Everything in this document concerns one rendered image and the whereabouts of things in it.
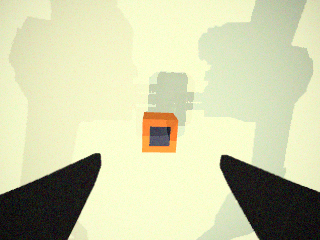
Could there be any orange block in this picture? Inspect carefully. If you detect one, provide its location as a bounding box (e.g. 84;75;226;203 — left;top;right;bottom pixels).
142;112;178;153

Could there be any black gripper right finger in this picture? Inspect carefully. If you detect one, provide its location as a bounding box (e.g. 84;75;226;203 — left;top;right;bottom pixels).
219;154;320;240

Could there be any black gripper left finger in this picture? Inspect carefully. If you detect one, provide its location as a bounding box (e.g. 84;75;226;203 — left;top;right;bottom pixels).
0;153;102;240

